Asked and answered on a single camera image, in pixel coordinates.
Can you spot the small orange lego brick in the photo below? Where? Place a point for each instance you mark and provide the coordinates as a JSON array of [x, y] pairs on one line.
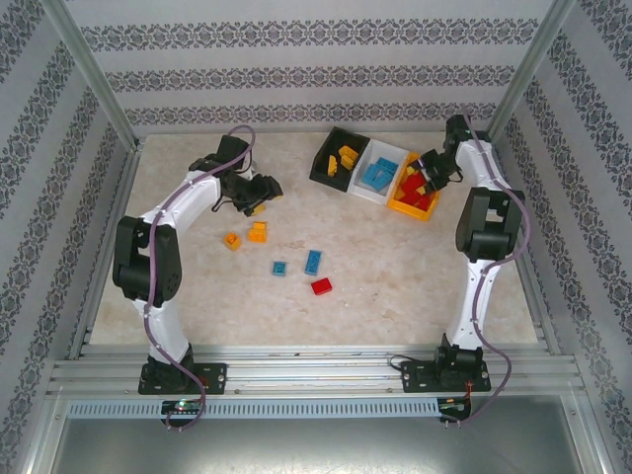
[[260, 226], [232, 240]]

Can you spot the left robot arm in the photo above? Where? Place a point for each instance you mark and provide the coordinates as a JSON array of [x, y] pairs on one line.
[[143, 261]]

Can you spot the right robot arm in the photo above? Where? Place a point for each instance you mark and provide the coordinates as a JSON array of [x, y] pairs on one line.
[[489, 227]]

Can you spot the yellow plastic bin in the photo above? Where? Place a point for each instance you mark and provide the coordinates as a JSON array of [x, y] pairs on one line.
[[415, 213]]

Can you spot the white plastic bin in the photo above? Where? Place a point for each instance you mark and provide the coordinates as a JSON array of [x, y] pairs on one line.
[[390, 190]]

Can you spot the black plastic bin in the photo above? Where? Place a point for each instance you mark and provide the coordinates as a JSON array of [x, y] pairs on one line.
[[323, 180]]

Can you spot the small blue lego brick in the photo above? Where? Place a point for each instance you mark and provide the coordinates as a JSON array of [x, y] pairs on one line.
[[280, 267]]

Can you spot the small controller board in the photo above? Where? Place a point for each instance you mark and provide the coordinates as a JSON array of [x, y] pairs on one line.
[[454, 405], [182, 406]]

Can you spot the sheet metal shelf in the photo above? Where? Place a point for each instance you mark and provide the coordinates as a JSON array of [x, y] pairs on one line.
[[316, 444]]

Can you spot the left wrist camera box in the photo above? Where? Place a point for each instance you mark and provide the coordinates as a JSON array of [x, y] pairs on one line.
[[248, 174]]

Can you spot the aluminium side rail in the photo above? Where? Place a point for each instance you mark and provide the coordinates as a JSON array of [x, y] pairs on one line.
[[543, 316], [121, 197]]

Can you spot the aluminium frame post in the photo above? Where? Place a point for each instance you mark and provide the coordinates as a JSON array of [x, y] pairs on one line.
[[528, 69], [90, 69]]

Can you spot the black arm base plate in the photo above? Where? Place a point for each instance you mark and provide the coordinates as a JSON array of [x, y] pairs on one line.
[[212, 377], [412, 377]]

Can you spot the aluminium mounting rail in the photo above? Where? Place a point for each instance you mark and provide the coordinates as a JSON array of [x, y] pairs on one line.
[[316, 377]]

